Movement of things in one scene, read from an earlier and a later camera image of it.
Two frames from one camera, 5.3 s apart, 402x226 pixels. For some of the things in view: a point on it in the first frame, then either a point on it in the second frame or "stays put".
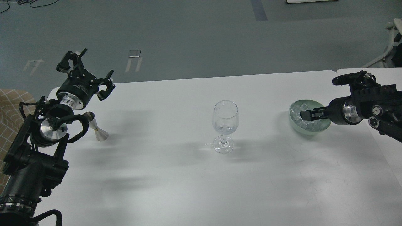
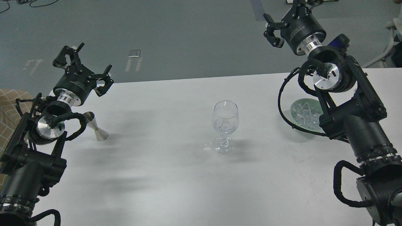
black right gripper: x=334 y=112 -> x=304 y=32
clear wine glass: x=225 y=121 stays put
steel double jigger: x=100 y=135 stays put
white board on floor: x=289 y=1 stays put
